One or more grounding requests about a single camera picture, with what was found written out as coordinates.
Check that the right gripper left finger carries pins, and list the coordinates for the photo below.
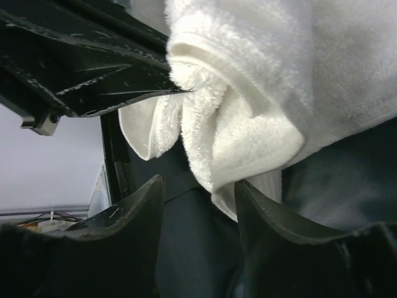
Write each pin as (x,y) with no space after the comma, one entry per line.
(112,254)

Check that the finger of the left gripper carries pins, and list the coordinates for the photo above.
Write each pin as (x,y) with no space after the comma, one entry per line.
(78,61)

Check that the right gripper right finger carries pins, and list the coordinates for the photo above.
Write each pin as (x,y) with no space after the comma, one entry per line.
(287,255)

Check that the blue fish-print suitcase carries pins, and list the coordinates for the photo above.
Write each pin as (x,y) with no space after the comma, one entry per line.
(346,186)

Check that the white fluffy towel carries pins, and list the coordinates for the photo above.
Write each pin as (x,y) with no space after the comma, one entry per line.
(266,84)

